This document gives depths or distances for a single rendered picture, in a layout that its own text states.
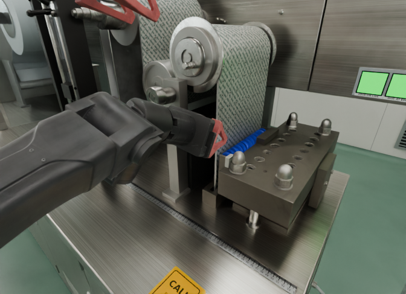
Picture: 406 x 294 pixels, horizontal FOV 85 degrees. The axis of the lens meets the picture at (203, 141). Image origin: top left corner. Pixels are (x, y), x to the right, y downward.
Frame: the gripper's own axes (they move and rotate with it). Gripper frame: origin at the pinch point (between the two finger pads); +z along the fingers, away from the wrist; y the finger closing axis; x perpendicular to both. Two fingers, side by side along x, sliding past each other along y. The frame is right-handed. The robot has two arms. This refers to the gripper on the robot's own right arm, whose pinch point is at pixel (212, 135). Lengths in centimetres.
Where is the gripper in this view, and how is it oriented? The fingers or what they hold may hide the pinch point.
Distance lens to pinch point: 45.8
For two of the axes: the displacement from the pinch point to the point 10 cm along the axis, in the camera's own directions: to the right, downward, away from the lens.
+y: 7.4, 3.2, -5.9
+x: 3.2, -9.4, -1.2
